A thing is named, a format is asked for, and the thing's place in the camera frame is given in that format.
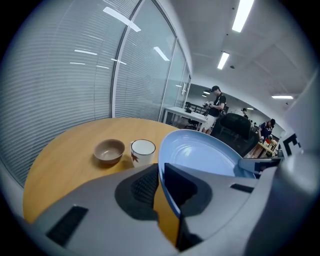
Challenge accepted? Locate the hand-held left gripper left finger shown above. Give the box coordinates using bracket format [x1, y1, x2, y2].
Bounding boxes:
[31, 163, 181, 256]

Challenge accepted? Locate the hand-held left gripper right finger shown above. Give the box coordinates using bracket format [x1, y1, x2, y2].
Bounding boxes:
[163, 162, 259, 252]

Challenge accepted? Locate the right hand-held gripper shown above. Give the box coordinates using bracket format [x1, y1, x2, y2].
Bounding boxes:
[237, 70, 320, 201]

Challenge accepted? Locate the blue plate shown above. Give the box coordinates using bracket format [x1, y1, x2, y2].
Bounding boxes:
[158, 128, 257, 221]

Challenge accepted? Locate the brown bowl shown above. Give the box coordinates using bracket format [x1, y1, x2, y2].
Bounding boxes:
[93, 138, 126, 166]

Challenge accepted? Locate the white cup with black rim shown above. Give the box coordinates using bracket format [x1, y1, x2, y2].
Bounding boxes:
[129, 138, 157, 169]

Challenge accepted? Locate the wooden desk with white legs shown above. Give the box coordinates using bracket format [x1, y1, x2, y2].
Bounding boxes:
[246, 140, 280, 159]

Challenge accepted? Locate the black office chair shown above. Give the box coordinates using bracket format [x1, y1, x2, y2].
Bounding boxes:
[209, 112, 260, 159]

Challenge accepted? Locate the black rack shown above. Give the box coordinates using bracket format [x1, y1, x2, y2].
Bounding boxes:
[184, 101, 209, 116]

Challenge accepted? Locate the grey window blind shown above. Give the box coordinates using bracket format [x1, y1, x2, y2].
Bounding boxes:
[0, 0, 142, 187]
[114, 0, 179, 122]

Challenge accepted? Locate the white window frame post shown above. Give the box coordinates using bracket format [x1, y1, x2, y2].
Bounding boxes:
[110, 0, 147, 119]

